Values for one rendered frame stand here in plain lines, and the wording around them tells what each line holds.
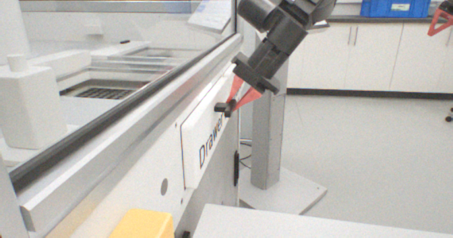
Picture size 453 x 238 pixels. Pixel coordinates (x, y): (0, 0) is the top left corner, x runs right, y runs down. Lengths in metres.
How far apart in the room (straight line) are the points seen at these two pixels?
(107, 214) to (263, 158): 1.41
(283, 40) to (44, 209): 0.41
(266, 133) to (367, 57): 2.26
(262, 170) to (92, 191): 1.49
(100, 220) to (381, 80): 3.59
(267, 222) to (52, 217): 0.35
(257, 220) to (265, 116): 1.07
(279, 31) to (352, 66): 3.10
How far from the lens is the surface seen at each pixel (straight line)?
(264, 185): 1.74
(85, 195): 0.24
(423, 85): 3.93
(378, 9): 3.71
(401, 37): 3.69
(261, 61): 0.51
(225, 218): 0.50
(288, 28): 0.50
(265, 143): 1.60
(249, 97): 0.53
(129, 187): 0.30
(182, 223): 0.53
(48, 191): 0.21
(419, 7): 3.86
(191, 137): 0.41
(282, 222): 0.50
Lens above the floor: 1.10
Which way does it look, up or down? 22 degrees down
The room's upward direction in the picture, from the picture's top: straight up
